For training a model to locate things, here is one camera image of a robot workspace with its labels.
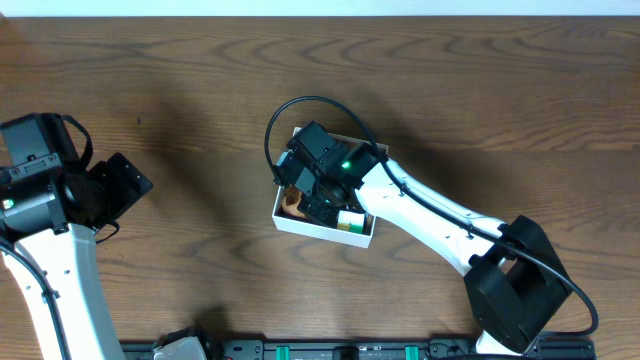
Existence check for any multicolour puzzle cube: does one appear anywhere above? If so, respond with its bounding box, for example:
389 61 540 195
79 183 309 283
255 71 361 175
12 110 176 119
336 210 367 234

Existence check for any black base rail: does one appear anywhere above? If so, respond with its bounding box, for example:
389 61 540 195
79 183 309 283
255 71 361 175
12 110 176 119
119 327 597 360

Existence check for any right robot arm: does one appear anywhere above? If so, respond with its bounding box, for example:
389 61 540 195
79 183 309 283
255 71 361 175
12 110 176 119
295 143 574 355

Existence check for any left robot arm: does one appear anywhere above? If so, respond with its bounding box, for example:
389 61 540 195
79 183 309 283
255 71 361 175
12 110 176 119
1 113 152 359

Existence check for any brown plush toy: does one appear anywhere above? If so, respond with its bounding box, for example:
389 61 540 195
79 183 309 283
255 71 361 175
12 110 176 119
281 186 306 219

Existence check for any white cardboard box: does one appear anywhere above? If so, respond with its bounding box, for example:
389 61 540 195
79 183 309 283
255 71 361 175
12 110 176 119
272 131 379 248

